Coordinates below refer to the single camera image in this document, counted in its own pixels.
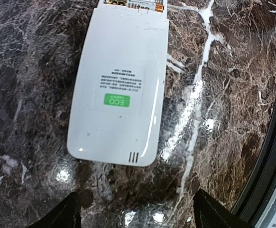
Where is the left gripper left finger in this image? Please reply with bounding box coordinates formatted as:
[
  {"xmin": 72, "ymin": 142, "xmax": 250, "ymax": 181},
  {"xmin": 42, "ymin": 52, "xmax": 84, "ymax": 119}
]
[{"xmin": 29, "ymin": 192, "xmax": 81, "ymax": 228}]

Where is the white remote control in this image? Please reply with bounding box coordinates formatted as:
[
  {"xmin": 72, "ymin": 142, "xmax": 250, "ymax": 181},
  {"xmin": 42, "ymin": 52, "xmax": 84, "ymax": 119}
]
[{"xmin": 67, "ymin": 0, "xmax": 169, "ymax": 167}]

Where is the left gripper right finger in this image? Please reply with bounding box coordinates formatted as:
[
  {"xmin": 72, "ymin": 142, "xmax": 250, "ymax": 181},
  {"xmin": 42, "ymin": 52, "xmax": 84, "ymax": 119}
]
[{"xmin": 193, "ymin": 189, "xmax": 253, "ymax": 228}]

